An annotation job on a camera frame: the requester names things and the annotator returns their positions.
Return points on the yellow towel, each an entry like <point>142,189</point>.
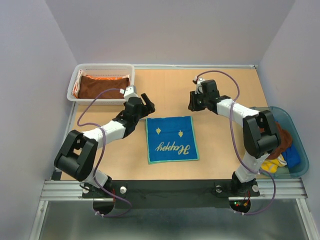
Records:
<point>272,164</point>

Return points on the blue towel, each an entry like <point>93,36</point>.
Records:
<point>291,156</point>

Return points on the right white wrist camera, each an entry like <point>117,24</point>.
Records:
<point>198,85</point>

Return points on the orange Doraemon towel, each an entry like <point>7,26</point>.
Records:
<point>77,82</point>

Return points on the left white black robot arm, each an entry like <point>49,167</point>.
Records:
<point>78,152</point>

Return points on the teal patterned towel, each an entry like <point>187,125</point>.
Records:
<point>171,139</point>

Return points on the brown towel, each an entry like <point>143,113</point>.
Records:
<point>286,142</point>
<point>100,87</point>

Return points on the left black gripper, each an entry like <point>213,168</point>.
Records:
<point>148,108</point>

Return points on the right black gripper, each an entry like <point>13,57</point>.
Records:
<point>192,105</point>

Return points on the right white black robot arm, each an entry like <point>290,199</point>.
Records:
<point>260,132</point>

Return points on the teal plastic tub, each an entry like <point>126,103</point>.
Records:
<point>286,122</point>

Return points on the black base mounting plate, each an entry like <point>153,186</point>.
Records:
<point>162,194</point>

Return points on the aluminium frame rail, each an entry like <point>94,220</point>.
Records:
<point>69,190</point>

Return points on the white perforated plastic basket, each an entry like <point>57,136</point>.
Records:
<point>90,79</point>

